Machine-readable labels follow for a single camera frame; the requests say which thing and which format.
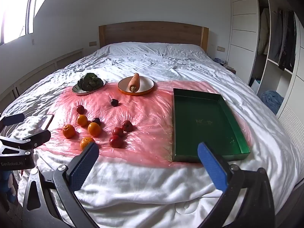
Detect window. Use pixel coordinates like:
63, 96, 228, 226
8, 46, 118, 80
0, 0, 42, 45

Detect silver rimmed plate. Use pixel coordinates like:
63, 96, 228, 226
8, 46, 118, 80
72, 78, 107, 96

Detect bedside table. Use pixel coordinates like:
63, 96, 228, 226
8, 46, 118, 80
214, 58, 237, 75

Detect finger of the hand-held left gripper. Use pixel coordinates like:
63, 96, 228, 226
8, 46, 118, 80
0, 130, 51, 156
0, 113, 26, 131

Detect blue towel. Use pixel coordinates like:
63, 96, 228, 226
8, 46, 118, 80
260, 90, 285, 115

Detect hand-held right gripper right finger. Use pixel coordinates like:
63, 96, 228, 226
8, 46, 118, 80
198, 142, 276, 228

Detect dark hanging clothes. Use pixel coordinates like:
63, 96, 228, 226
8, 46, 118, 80
269, 8, 297, 72

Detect pale hanging jacket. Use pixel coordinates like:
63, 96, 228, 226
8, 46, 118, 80
258, 8, 271, 55

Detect white wardrobe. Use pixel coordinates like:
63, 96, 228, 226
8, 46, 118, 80
229, 0, 304, 126

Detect carrot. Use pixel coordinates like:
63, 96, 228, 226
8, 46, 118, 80
128, 73, 140, 93

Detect white plate with orange rim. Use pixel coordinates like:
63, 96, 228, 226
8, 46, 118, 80
117, 77, 155, 96

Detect smartphone in red case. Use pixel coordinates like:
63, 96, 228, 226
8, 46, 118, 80
36, 114, 55, 133

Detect green tray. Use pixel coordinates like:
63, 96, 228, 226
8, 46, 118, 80
171, 88, 251, 164

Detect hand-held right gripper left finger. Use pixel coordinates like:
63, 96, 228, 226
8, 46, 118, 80
22, 142, 100, 228

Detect wooden headboard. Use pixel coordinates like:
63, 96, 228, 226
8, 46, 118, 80
98, 21, 209, 53

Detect pink plastic sheet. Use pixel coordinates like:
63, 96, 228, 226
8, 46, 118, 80
36, 79, 253, 169

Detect white bag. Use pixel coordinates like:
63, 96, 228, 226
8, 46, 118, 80
250, 78, 262, 95

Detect person's left hand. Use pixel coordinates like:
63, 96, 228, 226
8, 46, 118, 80
0, 171, 18, 203

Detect dark green bok choy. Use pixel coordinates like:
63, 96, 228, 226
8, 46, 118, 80
77, 73, 104, 91

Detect bumpy mandarin orange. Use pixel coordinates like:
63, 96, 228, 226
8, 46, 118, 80
80, 137, 95, 150
62, 124, 76, 139

